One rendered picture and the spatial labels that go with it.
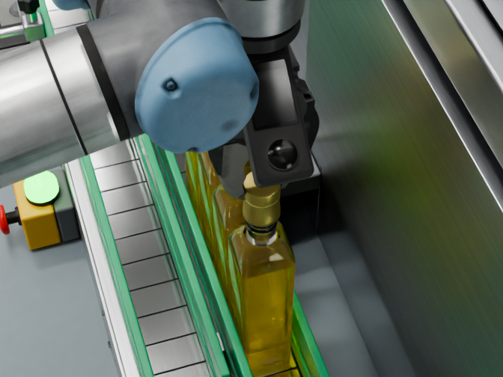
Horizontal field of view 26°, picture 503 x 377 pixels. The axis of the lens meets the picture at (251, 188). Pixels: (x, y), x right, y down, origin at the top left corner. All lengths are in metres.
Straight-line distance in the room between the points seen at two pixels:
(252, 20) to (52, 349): 0.69
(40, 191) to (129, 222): 0.14
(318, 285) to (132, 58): 0.83
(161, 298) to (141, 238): 0.09
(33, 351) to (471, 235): 0.70
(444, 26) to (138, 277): 0.57
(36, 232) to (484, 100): 0.79
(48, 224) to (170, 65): 0.84
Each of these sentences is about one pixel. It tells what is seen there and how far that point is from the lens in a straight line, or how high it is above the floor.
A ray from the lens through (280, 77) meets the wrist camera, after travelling 0.86.
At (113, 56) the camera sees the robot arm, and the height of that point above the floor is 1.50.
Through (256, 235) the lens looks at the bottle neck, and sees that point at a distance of 1.03.
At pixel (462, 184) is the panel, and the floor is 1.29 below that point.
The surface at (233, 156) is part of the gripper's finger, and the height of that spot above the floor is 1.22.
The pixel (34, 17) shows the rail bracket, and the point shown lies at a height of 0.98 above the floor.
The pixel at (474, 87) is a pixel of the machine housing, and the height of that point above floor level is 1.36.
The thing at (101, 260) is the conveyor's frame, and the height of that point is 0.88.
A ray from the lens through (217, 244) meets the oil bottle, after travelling 1.16.
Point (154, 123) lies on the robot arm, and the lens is 0.63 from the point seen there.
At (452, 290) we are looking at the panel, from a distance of 0.94.
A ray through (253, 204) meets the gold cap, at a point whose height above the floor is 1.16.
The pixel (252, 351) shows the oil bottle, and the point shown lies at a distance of 1.17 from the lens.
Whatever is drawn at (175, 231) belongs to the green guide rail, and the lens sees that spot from 1.21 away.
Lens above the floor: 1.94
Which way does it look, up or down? 52 degrees down
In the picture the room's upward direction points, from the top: straight up
